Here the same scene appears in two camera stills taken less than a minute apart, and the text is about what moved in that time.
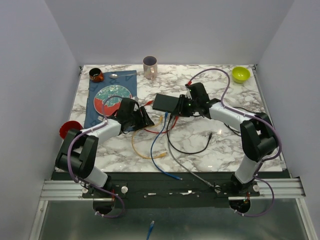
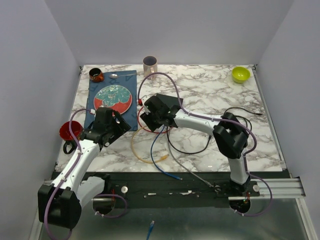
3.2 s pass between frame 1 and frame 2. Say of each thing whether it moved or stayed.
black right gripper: moved
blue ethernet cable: stayed
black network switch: stayed
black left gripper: moved
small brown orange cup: stayed
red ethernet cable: stayed
